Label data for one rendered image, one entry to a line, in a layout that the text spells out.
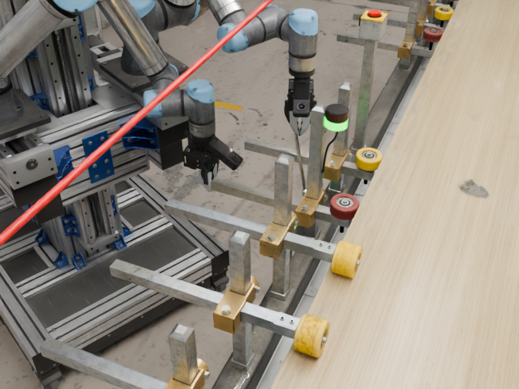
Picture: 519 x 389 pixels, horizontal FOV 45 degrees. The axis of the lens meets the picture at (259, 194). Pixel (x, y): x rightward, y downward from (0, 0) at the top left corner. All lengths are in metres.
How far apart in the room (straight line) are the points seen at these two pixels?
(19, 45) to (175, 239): 1.26
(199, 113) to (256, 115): 2.14
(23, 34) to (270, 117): 2.38
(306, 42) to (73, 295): 1.38
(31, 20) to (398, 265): 1.07
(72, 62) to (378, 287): 1.19
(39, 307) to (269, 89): 2.25
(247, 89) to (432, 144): 2.27
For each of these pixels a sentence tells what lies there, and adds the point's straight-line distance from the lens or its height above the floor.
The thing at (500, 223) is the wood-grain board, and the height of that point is 0.90.
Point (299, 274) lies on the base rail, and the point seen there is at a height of 0.70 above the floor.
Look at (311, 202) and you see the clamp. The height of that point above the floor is 0.87.
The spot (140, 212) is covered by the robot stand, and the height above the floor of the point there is 0.21.
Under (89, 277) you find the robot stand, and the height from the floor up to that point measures 0.21.
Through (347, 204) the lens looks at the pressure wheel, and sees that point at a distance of 1.73.
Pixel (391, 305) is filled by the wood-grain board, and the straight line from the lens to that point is 1.49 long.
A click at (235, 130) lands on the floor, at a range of 3.71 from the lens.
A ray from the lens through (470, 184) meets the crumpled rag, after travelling 1.87.
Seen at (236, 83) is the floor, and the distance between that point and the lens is 4.21.
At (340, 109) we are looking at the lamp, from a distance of 1.63.
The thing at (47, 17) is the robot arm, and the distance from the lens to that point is 1.63.
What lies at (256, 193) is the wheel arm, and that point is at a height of 0.86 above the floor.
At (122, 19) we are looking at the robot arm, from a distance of 1.75.
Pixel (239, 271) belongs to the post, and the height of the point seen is 1.04.
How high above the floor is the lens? 1.99
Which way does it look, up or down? 38 degrees down
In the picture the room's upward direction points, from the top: straight up
